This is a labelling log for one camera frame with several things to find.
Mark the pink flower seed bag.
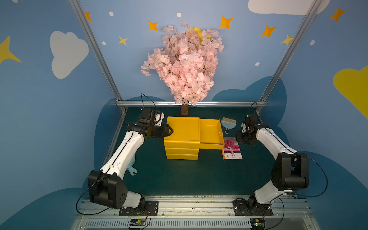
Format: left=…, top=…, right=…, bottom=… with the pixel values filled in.
left=223, top=137, right=242, bottom=160

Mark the orange seed bag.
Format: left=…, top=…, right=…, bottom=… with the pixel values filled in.
left=221, top=148, right=226, bottom=160

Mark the yellow drawer cabinet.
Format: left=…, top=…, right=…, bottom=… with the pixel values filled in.
left=164, top=117, right=200, bottom=161

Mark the yellow top drawer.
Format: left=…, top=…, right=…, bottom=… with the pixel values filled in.
left=199, top=119, right=224, bottom=150

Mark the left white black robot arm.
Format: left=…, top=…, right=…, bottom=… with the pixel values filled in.
left=87, top=122, right=174, bottom=209

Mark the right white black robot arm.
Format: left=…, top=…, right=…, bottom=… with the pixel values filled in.
left=237, top=122, right=310, bottom=205

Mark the light blue hand brush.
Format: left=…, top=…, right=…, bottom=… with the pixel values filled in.
left=221, top=117, right=236, bottom=134

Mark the light blue dustpan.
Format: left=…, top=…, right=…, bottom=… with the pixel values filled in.
left=126, top=155, right=137, bottom=176

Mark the pink blossom artificial tree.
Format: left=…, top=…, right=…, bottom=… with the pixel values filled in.
left=141, top=22, right=224, bottom=117

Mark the right circuit board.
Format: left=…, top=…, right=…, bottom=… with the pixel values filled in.
left=250, top=218, right=265, bottom=230

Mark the circuit board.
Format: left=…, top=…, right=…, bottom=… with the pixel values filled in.
left=129, top=219, right=147, bottom=227
left=250, top=218, right=265, bottom=230

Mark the left circuit board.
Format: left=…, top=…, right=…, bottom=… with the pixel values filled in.
left=129, top=219, right=147, bottom=227

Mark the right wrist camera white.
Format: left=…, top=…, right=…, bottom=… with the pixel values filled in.
left=241, top=121, right=249, bottom=133

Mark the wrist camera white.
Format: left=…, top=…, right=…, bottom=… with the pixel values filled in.
left=241, top=121, right=249, bottom=133
left=153, top=111, right=165, bottom=126

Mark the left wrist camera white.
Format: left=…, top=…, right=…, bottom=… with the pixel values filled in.
left=153, top=111, right=165, bottom=126

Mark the aluminium frame rail back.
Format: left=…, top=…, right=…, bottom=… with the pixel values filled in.
left=116, top=100, right=267, bottom=108

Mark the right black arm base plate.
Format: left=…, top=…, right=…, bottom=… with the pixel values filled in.
left=232, top=199, right=273, bottom=216

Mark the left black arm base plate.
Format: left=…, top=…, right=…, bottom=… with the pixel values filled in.
left=119, top=200, right=159, bottom=217

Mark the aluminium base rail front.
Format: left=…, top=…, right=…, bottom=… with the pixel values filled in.
left=72, top=195, right=320, bottom=230

